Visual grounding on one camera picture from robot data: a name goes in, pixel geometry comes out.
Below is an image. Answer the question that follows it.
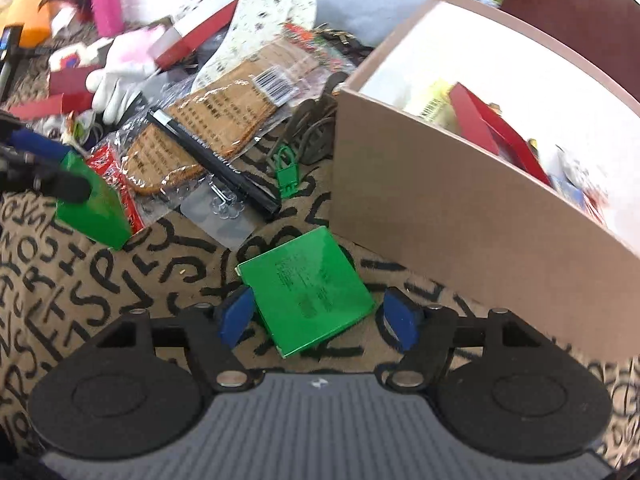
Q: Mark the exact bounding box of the brown insoles plastic pack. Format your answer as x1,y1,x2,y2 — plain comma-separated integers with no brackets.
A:
117,41,324,199

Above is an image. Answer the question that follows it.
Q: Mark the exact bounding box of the blue toy packet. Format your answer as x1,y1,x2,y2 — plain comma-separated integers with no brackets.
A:
547,172,603,213

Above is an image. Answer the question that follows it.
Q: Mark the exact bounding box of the orange container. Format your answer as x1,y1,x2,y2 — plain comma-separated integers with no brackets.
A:
4,0,54,47

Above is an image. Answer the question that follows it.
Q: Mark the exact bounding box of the flat dark red box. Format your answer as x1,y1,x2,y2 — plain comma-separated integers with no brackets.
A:
7,91,97,122

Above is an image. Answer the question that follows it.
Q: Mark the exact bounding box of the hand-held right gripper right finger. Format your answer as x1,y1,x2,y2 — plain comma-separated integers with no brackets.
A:
376,287,544,392

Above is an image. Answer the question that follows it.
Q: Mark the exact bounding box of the red box black inside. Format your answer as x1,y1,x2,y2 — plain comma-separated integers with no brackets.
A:
446,81,557,187

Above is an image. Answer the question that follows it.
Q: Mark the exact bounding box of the dark red feather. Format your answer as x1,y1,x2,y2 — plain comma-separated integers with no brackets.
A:
41,0,94,24

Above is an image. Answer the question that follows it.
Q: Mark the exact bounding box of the red patterned snack packet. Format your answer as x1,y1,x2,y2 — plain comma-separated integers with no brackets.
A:
84,139,147,234

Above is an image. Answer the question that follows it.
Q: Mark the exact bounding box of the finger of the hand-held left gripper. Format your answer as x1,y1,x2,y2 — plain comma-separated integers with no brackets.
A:
0,157,94,205
0,114,74,162

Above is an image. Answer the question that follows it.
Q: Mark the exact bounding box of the dark brown panel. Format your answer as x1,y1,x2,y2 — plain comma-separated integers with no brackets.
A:
500,0,640,117

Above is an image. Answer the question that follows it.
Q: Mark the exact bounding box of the yellow printed packet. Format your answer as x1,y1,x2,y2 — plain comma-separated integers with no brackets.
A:
402,79,462,130

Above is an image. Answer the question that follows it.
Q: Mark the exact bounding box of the letter printed desktop cloth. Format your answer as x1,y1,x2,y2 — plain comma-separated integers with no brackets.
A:
0,125,640,480

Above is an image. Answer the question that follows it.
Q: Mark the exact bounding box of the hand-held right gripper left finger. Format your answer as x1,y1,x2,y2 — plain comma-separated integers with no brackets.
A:
95,285,256,393

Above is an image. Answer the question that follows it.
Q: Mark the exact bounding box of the clear packet with hooks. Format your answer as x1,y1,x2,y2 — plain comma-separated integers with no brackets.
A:
179,174,259,250

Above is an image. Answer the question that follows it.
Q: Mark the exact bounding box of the green plastic clip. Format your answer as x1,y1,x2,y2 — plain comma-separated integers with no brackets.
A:
271,144,302,202

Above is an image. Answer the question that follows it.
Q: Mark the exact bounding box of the cardboard box white inside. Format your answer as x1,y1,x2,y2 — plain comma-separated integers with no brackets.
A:
330,0,640,367

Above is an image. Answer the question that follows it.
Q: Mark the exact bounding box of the small dark red box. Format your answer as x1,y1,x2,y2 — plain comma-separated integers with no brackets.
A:
48,66,97,97

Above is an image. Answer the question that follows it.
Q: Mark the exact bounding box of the black slim device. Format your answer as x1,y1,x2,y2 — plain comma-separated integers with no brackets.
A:
0,25,24,104

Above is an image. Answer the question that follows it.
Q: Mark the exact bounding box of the white floral insole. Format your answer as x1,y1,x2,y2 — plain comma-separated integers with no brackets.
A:
191,0,319,92

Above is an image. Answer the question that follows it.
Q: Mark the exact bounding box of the red green beaded ornament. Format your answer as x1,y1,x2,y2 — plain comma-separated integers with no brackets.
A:
279,21,377,69

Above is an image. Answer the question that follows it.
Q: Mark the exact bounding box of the black marker pen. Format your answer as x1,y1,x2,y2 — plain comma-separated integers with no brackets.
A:
147,109,282,220

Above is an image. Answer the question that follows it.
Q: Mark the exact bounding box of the small clear ring packet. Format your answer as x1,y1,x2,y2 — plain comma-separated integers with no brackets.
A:
64,109,107,147

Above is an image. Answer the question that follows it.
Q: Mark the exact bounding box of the white pink plush glove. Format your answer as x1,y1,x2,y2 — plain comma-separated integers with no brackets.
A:
86,24,169,127

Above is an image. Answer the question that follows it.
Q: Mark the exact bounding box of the bronze metal bicycle ornament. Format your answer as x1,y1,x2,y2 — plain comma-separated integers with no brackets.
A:
284,71,352,164

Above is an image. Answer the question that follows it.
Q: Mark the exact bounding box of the pale blue printed sheet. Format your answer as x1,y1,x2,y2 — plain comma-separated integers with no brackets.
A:
182,0,511,48

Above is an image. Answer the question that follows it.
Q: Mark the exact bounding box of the long red white box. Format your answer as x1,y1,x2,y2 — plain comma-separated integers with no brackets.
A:
152,0,242,69

